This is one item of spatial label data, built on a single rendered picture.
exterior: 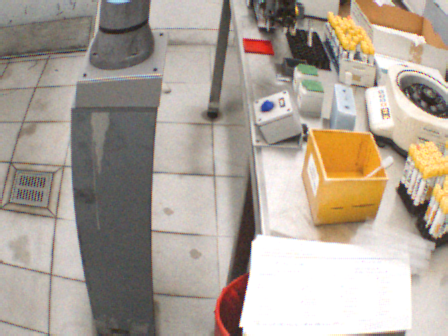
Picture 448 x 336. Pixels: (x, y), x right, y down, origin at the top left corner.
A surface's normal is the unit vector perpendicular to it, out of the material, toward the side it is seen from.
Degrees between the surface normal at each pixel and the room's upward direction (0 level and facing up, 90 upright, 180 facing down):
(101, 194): 90
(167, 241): 0
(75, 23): 90
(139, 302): 90
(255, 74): 0
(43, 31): 90
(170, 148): 0
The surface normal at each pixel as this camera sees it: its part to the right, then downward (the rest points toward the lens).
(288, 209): 0.11, -0.77
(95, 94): 0.04, 0.64
